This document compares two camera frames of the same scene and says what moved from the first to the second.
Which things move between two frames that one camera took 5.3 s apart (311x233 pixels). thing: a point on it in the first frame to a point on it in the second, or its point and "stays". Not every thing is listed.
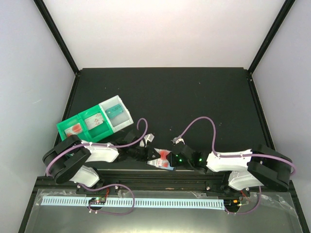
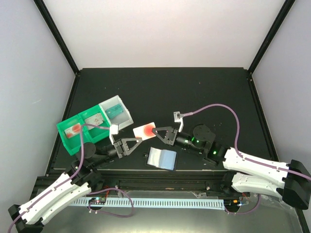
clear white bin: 116,113 stays
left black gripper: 148,156 to 121,146
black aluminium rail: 163,180 stays
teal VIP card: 113,111 stays
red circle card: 74,130 stays
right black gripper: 173,161 to 170,137
